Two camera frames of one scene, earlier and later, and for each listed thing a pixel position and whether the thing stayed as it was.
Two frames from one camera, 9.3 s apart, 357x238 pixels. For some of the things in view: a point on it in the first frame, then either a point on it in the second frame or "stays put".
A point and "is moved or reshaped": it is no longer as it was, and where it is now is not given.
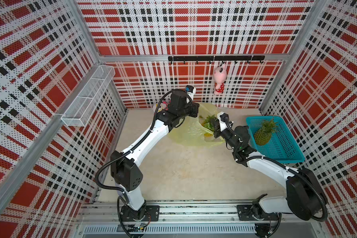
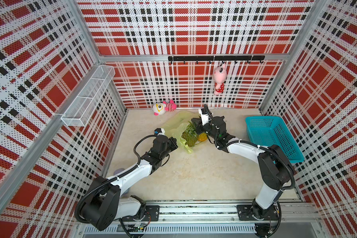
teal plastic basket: x=282 y=147 stays put
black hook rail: x=218 y=58 stays put
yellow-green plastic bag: x=197 y=131 is moved or reshaped
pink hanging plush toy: x=219 y=76 stays put
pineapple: x=263 y=135 -> x=191 y=134
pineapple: x=208 y=125 is moved or reshaped
